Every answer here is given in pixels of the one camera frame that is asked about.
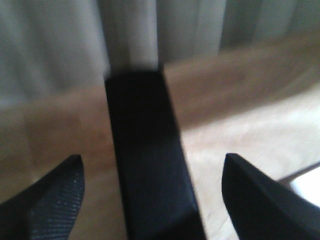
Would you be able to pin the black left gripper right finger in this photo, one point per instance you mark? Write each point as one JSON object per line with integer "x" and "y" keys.
{"x": 260, "y": 208}

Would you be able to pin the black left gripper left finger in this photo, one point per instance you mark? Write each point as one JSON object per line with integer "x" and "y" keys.
{"x": 46, "y": 210}

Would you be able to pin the white paper sheet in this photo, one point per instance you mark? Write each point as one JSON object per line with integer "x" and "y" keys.
{"x": 306, "y": 184}

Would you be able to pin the black stapler with orange tab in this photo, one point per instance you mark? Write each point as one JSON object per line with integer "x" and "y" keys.
{"x": 158, "y": 198}

